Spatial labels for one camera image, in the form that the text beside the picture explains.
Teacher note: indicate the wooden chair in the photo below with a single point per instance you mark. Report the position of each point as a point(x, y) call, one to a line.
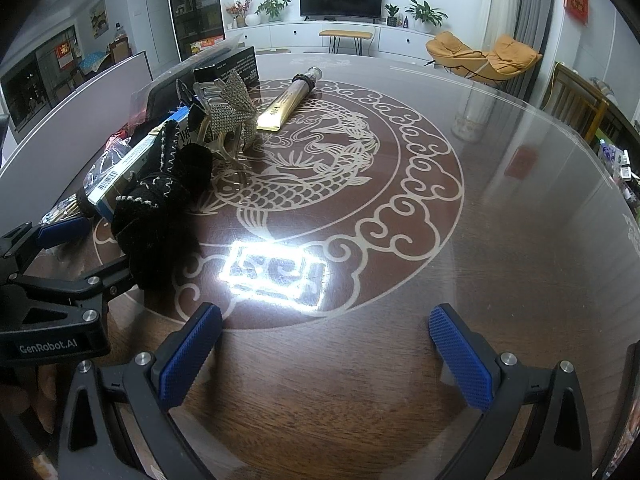
point(575, 100)

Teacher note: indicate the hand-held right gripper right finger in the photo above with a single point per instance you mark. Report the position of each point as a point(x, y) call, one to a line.
point(460, 360)

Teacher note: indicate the green potted plant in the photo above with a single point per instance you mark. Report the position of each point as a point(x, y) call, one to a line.
point(274, 7)

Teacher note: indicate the black box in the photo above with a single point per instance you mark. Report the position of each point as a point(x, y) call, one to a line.
point(240, 65)

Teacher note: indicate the white television console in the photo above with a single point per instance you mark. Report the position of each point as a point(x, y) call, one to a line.
point(280, 37)

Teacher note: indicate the row of bottles on sideboard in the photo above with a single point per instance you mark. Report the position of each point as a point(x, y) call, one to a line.
point(622, 170)

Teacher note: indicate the pale thin sticks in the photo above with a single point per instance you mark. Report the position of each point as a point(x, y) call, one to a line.
point(65, 210)

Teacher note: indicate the small potted plant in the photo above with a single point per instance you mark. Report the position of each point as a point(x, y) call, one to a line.
point(392, 15)

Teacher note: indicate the black television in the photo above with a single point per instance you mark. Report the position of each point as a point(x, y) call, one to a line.
point(341, 0)

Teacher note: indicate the crinkled clear plastic wrapper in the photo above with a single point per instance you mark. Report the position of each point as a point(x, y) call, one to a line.
point(105, 162)

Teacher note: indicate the wooden bench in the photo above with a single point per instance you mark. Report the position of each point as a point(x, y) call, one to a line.
point(345, 34)

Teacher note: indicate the orange lounge chair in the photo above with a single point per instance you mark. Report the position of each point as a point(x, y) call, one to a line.
point(460, 55)

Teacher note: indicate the large leafy potted plant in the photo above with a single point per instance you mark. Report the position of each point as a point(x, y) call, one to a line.
point(425, 15)

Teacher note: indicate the red flowers in vase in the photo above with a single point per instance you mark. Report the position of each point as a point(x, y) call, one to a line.
point(239, 10)

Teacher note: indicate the wall painting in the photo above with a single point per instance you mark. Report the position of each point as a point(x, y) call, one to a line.
point(98, 17)

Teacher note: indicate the grey partition panel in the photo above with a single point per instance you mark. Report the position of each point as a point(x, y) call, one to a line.
point(75, 110)

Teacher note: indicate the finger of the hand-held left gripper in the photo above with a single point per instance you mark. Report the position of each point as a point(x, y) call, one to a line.
point(112, 281)
point(60, 233)

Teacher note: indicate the rhinestone bow hair clip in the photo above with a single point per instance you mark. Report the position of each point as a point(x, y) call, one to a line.
point(232, 100)

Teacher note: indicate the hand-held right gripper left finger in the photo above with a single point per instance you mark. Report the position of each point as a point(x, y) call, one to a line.
point(192, 355)

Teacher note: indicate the white sheer curtain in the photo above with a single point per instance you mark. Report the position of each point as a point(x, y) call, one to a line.
point(500, 5)

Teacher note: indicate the red wall decoration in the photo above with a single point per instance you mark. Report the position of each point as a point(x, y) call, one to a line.
point(577, 1)

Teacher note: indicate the person's left hand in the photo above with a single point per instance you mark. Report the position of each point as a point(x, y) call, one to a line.
point(35, 385)

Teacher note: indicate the white round vase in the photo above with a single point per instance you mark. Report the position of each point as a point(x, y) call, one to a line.
point(252, 19)

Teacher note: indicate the dark glass display cabinet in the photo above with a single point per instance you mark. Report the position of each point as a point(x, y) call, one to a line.
point(195, 7)

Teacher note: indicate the red snack packet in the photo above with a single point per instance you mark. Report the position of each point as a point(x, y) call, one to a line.
point(120, 136)

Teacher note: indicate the grey curtain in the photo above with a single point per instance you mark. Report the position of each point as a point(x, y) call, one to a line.
point(537, 20)

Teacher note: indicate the black fabric hair bow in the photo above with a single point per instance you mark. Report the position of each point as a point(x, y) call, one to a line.
point(160, 210)

